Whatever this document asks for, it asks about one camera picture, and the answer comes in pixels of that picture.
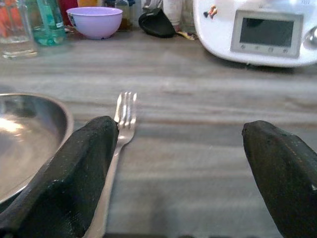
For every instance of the glass jar with amber contents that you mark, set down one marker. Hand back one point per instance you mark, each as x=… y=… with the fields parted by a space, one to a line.
x=123 y=15

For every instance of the clear drinking glass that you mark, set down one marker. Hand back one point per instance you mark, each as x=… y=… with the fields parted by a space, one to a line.
x=15 y=27

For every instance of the red container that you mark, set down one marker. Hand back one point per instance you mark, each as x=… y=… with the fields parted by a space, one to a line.
x=68 y=10

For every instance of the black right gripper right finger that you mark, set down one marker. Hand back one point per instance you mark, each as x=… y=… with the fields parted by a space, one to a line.
x=282 y=173

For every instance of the black oven mitt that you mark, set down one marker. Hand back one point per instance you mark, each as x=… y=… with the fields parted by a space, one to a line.
x=156 y=24

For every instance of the silver metal plate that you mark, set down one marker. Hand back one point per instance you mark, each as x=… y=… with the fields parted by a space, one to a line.
x=27 y=138

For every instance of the teal glass bottle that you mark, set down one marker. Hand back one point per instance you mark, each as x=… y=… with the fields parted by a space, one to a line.
x=49 y=22

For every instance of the white kitchen appliance with screen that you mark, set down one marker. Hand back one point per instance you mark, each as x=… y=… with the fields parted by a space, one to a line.
x=257 y=32

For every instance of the silver metal fork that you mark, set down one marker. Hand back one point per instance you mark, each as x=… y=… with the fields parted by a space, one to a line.
x=123 y=129

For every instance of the lilac plastic bowl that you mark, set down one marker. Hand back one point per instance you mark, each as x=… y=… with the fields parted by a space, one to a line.
x=95 y=22

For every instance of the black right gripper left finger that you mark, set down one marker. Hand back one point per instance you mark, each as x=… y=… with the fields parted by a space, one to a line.
x=71 y=173

